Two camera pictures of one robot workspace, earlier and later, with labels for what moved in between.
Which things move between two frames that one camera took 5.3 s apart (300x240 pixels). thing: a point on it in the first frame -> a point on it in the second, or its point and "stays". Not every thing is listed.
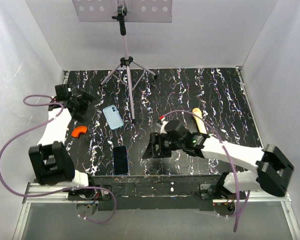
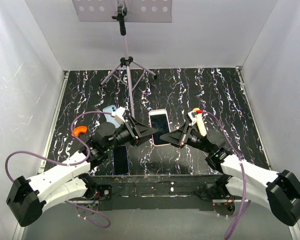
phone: x=113 y=117 stays
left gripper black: x=86 y=100 -> x=138 y=130
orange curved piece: x=76 y=131 stays
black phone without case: x=120 y=161 stays
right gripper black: x=155 y=138 -> x=179 y=136
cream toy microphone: x=200 y=122 stays
